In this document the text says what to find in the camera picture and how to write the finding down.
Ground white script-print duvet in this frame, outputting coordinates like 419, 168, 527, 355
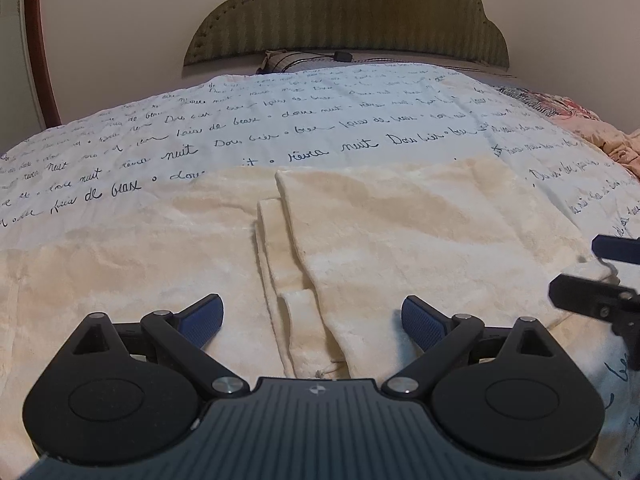
1, 64, 639, 479

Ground small black device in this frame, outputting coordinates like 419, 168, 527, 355
333, 51, 352, 63

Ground olive green headboard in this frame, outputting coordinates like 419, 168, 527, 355
183, 0, 510, 68

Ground striped pillow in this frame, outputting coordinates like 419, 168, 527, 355
259, 50, 509, 75

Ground cream fleece pants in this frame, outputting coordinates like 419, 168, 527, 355
1, 158, 612, 411

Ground pink patterned blanket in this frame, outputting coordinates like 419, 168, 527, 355
497, 87, 640, 178

